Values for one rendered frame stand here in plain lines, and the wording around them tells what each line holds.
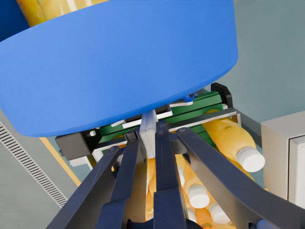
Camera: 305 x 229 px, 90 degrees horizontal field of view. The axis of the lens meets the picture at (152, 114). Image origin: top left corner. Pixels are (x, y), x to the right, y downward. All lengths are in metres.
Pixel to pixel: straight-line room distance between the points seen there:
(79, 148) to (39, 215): 2.26
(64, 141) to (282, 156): 0.48
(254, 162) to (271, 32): 1.37
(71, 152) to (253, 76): 1.46
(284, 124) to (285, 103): 1.42
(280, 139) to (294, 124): 0.05
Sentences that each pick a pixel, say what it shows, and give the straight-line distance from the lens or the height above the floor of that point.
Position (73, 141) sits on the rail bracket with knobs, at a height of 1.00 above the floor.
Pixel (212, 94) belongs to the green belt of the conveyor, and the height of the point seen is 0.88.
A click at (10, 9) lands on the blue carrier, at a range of 0.33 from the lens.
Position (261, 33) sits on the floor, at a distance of 1.58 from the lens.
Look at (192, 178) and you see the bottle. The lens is 0.36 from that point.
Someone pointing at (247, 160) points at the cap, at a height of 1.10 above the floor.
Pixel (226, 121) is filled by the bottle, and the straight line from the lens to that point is 0.39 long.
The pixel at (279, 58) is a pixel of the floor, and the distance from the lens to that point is 1.68.
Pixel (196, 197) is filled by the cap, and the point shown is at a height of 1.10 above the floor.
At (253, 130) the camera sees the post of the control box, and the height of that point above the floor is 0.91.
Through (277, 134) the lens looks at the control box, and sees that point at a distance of 0.40.
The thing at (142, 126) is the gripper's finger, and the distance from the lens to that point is 0.15.
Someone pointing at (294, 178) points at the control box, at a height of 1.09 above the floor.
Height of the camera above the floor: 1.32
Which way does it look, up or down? 69 degrees down
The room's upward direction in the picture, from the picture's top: 180 degrees clockwise
